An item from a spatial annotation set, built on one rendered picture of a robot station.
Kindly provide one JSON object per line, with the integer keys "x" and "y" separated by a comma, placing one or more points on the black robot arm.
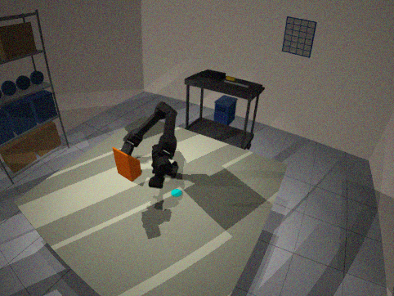
{"x": 167, "y": 141}

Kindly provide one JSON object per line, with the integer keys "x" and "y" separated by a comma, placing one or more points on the cyan circle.
{"x": 176, "y": 193}

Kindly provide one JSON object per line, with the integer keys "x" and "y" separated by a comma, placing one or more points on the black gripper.
{"x": 157, "y": 180}

